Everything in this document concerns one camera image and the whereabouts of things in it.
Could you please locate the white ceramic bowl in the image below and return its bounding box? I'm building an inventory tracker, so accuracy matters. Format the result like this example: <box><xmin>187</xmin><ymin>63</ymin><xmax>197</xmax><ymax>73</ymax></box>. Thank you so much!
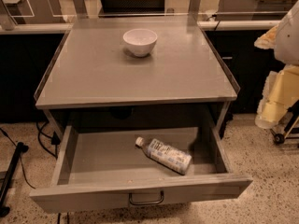
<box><xmin>122</xmin><ymin>29</ymin><xmax>158</xmax><ymax>57</ymax></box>

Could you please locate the black floor cable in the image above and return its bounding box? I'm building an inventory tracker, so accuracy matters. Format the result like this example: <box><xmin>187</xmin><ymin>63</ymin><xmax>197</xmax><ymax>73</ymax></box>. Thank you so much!
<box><xmin>36</xmin><ymin>120</ymin><xmax>62</xmax><ymax>159</ymax></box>

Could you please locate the black wheeled cart base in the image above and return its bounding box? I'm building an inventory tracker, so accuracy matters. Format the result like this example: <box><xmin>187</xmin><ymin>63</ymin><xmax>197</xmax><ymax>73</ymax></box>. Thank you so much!
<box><xmin>270</xmin><ymin>101</ymin><xmax>299</xmax><ymax>146</ymax></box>

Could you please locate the grey open drawer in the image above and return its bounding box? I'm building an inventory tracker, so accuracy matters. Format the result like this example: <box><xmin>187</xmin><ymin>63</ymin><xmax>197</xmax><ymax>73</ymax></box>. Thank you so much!
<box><xmin>30</xmin><ymin>126</ymin><xmax>252</xmax><ymax>213</ymax></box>

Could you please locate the blue labelled plastic bottle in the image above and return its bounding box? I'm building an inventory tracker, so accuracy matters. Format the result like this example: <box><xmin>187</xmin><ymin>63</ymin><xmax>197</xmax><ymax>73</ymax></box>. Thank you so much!
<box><xmin>135</xmin><ymin>136</ymin><xmax>192</xmax><ymax>175</ymax></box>

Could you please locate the metal drawer handle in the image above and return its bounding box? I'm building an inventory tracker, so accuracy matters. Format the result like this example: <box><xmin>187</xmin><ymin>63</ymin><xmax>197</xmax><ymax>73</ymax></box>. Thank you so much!
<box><xmin>128</xmin><ymin>191</ymin><xmax>164</xmax><ymax>206</ymax></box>

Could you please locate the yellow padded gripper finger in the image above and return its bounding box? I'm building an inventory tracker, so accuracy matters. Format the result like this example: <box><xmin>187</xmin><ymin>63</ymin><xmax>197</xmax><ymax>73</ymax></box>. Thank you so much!
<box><xmin>255</xmin><ymin>65</ymin><xmax>299</xmax><ymax>129</ymax></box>
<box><xmin>254</xmin><ymin>25</ymin><xmax>278</xmax><ymax>49</ymax></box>

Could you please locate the grey counter cabinet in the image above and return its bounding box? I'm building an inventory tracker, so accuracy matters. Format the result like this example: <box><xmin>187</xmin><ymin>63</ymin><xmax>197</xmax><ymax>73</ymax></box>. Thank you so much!
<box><xmin>36</xmin><ymin>16</ymin><xmax>239</xmax><ymax>119</ymax></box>

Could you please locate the black stand leg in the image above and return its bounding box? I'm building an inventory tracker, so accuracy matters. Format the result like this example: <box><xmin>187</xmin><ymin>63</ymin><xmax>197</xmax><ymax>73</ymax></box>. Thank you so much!
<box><xmin>0</xmin><ymin>142</ymin><xmax>29</xmax><ymax>217</ymax></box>

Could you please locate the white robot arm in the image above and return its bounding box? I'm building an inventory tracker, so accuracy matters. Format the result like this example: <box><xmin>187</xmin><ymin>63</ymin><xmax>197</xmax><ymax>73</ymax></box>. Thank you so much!
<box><xmin>254</xmin><ymin>1</ymin><xmax>299</xmax><ymax>129</ymax></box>

